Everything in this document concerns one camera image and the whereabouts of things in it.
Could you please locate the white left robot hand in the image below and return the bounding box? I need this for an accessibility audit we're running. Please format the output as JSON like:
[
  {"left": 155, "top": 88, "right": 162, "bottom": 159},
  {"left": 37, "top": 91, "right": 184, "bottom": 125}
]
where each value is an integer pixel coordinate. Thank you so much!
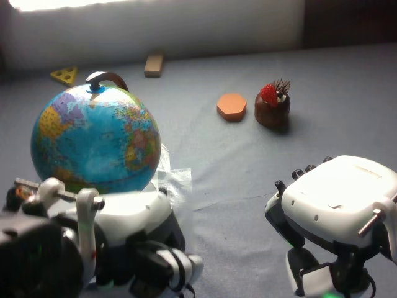
[{"left": 94, "top": 189, "right": 205, "bottom": 298}]

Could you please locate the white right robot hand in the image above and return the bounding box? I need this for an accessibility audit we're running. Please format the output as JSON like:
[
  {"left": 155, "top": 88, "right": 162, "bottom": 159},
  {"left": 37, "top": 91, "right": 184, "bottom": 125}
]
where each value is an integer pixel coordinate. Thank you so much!
[{"left": 264, "top": 155, "right": 397, "bottom": 296}]

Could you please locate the world globe with black arc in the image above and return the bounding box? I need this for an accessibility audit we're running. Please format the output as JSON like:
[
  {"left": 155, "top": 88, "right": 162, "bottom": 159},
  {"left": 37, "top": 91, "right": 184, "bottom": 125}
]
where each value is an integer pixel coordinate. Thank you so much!
[{"left": 30, "top": 71, "right": 163, "bottom": 195}]

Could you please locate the white paper sheet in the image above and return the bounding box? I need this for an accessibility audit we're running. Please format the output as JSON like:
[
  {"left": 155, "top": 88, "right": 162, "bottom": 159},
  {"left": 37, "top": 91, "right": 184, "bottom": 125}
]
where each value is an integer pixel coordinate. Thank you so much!
[{"left": 151, "top": 145, "right": 195, "bottom": 249}]

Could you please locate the grey table cloth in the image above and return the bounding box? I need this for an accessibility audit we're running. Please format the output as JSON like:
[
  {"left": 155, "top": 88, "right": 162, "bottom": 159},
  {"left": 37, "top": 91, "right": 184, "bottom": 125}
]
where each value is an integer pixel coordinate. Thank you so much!
[{"left": 0, "top": 42, "right": 397, "bottom": 298}]

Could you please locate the chocolate cake toy with strawberry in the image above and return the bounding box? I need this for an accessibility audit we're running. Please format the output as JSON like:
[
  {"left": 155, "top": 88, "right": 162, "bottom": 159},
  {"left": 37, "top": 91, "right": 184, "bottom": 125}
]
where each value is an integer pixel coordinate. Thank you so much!
[{"left": 254, "top": 78, "right": 293, "bottom": 128}]

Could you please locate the orange hexagon block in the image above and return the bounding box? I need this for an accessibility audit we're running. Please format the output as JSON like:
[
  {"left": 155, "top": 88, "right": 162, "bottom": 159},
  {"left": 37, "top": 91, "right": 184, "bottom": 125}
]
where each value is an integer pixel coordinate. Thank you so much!
[{"left": 216, "top": 93, "right": 248, "bottom": 123}]

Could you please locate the plain wooden rectangular block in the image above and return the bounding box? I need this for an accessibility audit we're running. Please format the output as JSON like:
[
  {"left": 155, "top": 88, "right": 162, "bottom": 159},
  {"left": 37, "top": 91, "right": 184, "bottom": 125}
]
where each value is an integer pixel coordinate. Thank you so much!
[{"left": 143, "top": 52, "right": 165, "bottom": 79}]

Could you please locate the yellow triangle block with holes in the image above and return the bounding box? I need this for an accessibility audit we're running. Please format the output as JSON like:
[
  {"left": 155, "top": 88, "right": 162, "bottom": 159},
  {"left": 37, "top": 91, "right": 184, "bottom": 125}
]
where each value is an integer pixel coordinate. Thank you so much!
[{"left": 50, "top": 65, "right": 79, "bottom": 88}]

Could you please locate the white backdrop sheet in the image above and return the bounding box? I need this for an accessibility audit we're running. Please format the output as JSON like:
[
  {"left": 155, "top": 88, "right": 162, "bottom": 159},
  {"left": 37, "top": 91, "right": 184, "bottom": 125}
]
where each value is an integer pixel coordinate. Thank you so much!
[{"left": 0, "top": 0, "right": 305, "bottom": 71}]

